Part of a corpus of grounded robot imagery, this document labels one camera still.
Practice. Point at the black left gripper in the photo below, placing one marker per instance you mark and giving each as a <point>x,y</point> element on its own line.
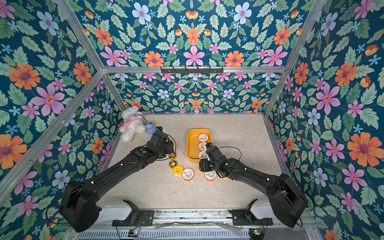
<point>170,146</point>

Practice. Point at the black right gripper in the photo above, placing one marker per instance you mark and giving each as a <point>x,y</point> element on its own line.
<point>206,165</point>

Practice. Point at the orange sealing tape roll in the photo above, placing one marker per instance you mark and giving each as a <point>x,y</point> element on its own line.
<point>210,176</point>
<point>202,146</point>
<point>202,155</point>
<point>188,174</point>
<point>203,138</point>

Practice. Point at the yellow plastic storage box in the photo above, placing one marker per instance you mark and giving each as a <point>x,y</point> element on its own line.
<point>193,143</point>

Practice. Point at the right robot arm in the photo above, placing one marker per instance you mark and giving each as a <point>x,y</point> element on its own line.
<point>287,201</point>

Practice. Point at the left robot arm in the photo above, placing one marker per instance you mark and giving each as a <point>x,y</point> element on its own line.
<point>79,202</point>

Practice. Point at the black yellow tape roll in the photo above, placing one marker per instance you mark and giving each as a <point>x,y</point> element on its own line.
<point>173,164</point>
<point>173,157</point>

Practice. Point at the white plush teddy bear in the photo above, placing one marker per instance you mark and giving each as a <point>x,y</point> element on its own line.
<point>133,122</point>

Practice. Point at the black hook rack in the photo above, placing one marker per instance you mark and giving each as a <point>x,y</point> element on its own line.
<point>191,70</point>

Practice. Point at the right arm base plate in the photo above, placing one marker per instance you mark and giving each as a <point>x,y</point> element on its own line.
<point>256,213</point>

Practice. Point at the aluminium front rail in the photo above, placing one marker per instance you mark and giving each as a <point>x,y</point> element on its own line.
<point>178,216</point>

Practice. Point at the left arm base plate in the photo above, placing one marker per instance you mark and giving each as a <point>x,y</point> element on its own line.
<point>136,217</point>

